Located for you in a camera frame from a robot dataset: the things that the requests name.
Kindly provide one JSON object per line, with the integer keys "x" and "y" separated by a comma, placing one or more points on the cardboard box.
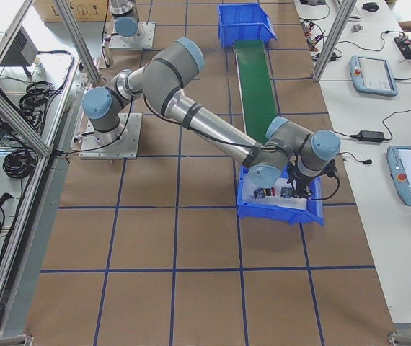
{"x": 82, "y": 10}

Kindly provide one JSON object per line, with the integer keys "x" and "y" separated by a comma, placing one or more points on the far teach pendant tablet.
{"x": 372, "y": 76}

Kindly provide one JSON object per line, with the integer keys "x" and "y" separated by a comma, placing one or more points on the black power brick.
{"x": 369, "y": 136}

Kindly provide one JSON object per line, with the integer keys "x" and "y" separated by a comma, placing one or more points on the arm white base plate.
{"x": 120, "y": 143}
{"x": 142, "y": 40}

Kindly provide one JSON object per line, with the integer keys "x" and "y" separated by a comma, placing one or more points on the blue plastic bin with foam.
{"x": 243, "y": 21}

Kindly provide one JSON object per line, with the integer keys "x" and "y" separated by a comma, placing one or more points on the green conveyor belt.
{"x": 257, "y": 98}

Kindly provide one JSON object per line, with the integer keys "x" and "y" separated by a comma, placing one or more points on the red mushroom push button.
{"x": 260, "y": 193}

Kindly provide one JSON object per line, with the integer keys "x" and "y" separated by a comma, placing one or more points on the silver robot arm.
{"x": 291, "y": 148}
{"x": 126, "y": 20}

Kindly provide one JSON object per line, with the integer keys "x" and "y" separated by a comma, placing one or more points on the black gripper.
{"x": 302, "y": 184}

